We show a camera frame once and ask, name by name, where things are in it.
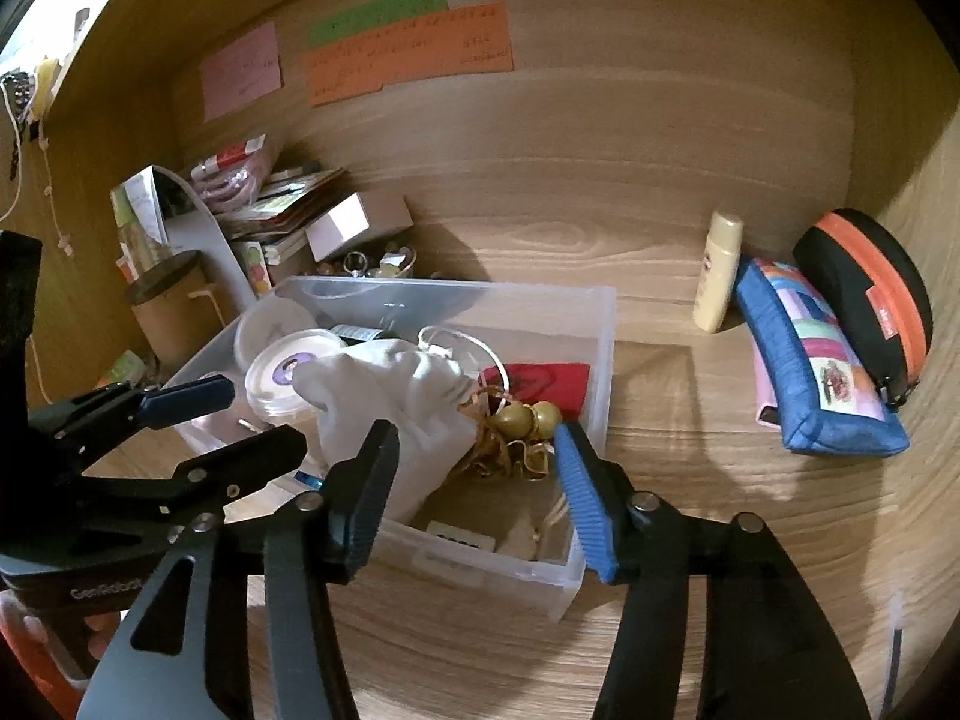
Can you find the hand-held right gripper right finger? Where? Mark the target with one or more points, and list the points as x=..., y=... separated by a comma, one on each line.
x=585, y=495

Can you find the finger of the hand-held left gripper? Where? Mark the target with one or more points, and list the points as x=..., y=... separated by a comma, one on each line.
x=240, y=461
x=187, y=397

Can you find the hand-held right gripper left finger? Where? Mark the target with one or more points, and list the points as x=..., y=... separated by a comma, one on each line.
x=371, y=495

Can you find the clear plastic storage box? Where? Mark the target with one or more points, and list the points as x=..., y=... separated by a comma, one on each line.
x=540, y=345

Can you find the person's left forearm orange sleeve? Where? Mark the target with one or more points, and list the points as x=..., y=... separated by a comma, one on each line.
x=26, y=660

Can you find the wooden desktop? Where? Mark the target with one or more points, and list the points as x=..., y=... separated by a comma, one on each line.
x=712, y=540

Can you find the brown cylinder with dark lid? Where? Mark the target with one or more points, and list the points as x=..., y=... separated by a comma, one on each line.
x=169, y=307

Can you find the small white labelled box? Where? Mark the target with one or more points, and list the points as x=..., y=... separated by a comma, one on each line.
x=459, y=534

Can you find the gold bell ornament with ribbon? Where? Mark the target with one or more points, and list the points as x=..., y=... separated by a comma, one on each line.
x=525, y=420

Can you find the white round lid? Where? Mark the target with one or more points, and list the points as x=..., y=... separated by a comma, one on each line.
x=270, y=322

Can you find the red fabric pouch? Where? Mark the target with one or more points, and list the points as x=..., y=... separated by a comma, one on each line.
x=547, y=386

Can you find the fruit print booklet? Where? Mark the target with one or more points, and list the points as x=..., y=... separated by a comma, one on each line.
x=259, y=262

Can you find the white and green papers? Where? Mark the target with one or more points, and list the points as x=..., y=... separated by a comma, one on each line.
x=139, y=217

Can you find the stack of books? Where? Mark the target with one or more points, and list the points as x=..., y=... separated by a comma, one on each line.
x=292, y=202

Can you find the pile of beads and rings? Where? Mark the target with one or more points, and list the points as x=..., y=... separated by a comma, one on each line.
x=375, y=261

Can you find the small pink cardboard box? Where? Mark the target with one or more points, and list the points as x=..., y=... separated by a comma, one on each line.
x=360, y=225

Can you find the pale yellow bottle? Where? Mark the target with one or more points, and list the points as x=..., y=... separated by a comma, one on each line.
x=718, y=270

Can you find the blue patchwork zipper pouch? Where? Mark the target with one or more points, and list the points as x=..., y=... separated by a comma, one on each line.
x=817, y=375

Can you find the pink paper note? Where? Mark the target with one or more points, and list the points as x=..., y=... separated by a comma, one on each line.
x=241, y=71

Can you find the black case with orange zipper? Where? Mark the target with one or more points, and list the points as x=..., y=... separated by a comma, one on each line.
x=847, y=277

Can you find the yellow cloth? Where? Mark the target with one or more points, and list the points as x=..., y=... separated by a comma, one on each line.
x=46, y=82

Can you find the orange paper note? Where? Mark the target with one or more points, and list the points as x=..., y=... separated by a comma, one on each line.
x=412, y=56

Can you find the green paper note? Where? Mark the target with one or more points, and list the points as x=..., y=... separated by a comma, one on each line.
x=375, y=15

